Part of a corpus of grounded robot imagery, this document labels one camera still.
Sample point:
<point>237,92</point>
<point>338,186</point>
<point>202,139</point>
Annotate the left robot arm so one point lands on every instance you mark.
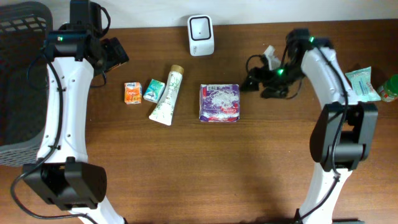
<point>61,175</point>

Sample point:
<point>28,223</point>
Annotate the red purple tissue pack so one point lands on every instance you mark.
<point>219,103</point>

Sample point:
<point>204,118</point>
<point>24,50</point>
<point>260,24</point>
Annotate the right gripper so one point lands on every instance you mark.
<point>265,71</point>

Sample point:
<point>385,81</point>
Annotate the white barcode scanner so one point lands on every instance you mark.
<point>201,36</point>

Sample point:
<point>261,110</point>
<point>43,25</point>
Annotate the orange tissue pack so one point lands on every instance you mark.
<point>132,93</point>

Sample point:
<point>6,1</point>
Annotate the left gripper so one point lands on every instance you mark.
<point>116,52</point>

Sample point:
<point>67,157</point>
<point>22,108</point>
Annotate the white tube with cork cap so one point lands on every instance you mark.
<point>163,112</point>

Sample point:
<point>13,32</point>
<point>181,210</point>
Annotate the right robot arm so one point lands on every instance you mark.
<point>344,132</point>

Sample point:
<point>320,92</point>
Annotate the green wet wipes pack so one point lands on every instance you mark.
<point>361,84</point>

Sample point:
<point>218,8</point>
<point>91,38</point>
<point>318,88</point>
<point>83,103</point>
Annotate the grey plastic mesh basket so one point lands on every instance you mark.
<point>24,27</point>

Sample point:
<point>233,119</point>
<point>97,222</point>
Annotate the teal tissue pack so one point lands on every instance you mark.
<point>154,91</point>

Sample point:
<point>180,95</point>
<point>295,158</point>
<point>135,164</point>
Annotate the green lid jar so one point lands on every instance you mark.
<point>388,90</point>

